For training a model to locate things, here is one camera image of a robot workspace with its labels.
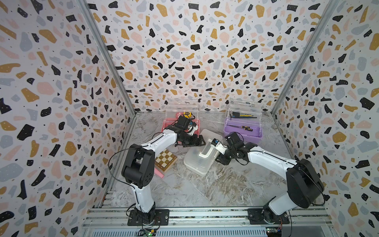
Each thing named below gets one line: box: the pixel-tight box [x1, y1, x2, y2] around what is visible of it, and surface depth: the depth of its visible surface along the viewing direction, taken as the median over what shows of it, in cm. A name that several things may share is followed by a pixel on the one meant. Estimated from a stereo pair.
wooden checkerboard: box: [154, 148, 178, 174], surface depth 93 cm
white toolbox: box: [183, 129, 224, 177], surface depth 86 cm
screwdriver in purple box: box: [226, 124, 254, 132], surface depth 114 cm
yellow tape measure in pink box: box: [183, 111, 192, 119], surface depth 111 cm
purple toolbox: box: [223, 99, 263, 143], surface depth 112 cm
